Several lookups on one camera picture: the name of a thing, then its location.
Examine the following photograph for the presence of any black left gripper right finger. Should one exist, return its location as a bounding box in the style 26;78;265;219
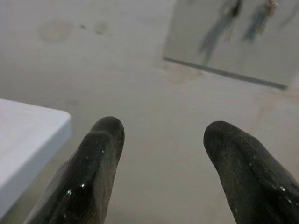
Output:
203;120;299;224

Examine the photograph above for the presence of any white plastic table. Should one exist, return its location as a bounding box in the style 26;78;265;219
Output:
0;98;72;217

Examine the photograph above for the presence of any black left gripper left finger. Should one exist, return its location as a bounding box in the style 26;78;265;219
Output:
24;116;125;224

